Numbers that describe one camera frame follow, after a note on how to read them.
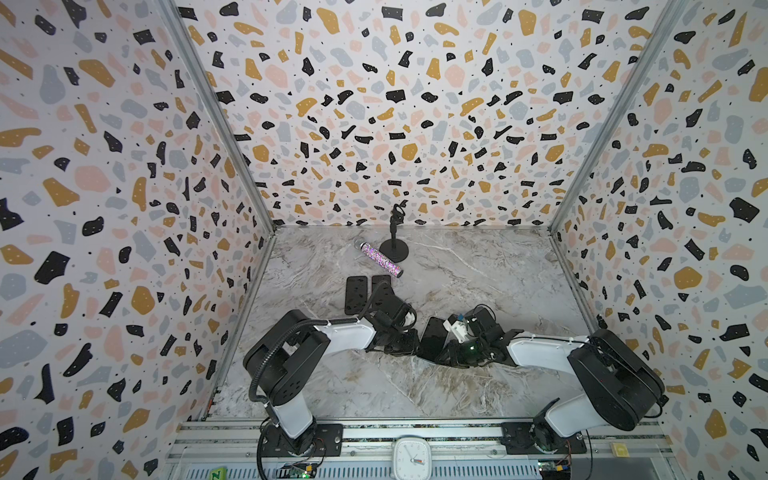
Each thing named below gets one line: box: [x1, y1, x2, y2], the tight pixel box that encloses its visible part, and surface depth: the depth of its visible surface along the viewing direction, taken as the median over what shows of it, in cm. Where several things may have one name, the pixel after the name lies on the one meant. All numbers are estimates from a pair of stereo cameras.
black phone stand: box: [379, 199, 409, 263], surface depth 115 cm
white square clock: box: [393, 436, 432, 480], surface depth 70 cm
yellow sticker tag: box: [612, 442, 630, 458], surface depth 73 cm
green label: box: [208, 467, 227, 480], surface depth 69 cm
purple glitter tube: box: [353, 238, 404, 278], surface depth 112 cm
